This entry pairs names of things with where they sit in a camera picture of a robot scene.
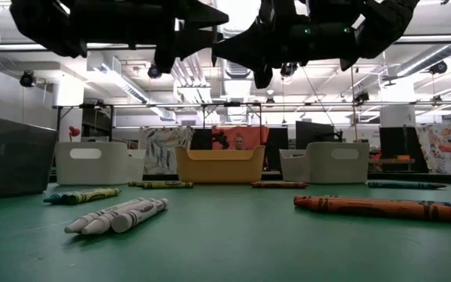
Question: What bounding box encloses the orange crayon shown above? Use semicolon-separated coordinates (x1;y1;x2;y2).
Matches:
294;197;451;223
293;195;451;207
251;181;309;190

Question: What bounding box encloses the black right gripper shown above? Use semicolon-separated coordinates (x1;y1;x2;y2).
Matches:
211;21;358;89

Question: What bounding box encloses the dark green crayon far right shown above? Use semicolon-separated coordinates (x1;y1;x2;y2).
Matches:
367;181;448;190

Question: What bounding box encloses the white plastic bin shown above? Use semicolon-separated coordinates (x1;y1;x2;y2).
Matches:
55;141;146;186
279;141;370;185

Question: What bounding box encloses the black background rig frame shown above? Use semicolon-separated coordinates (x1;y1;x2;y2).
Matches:
52;100;265;175

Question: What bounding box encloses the white LED light bar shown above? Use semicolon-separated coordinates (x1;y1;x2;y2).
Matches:
86;41;137;49
0;42;49;51
397;34;451;43

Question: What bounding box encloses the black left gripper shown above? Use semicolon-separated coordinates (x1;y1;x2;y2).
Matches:
70;0;229;60

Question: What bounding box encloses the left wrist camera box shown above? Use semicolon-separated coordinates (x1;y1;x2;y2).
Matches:
153;42;178;74

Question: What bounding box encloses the white crayon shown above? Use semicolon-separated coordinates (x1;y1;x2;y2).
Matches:
63;197;146;235
81;197;157;236
110;197;169;234

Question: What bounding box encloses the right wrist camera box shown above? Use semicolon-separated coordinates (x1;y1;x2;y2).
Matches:
258;0;308;25

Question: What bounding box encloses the person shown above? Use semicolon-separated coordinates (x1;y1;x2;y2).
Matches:
232;133;247;151

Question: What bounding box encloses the floral print cloth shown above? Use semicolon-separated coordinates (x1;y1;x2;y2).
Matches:
415;123;451;175

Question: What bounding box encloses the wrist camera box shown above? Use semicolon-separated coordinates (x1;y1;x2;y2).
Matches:
153;42;178;74
258;0;308;25

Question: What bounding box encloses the orange cloth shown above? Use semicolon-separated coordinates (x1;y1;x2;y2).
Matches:
211;125;270;150

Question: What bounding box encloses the dark grey plastic bin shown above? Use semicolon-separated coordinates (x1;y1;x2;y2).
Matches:
0;113;59;201

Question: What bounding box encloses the yellow plastic bin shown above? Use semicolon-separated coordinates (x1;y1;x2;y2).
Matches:
174;145;266;185

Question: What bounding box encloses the white rectangular ceiling duct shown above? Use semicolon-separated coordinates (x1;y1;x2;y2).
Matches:
87;52;176;121

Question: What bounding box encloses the black monitor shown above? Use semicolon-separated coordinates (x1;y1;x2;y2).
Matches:
295;120;342;150
379;125;428;173
268;127;289;172
189;128;213;150

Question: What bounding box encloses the silver ceiling air duct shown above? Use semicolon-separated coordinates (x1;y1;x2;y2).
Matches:
212;0;269;79
395;42;451;78

